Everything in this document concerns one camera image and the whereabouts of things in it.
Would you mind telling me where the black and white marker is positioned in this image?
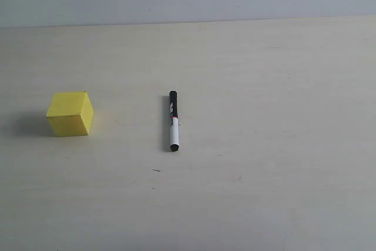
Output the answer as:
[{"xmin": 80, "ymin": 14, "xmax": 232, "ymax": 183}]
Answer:
[{"xmin": 169, "ymin": 91, "xmax": 179, "ymax": 152}]

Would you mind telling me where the yellow cube block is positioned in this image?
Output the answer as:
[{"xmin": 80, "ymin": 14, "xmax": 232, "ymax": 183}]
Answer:
[{"xmin": 46, "ymin": 91, "xmax": 94, "ymax": 137}]

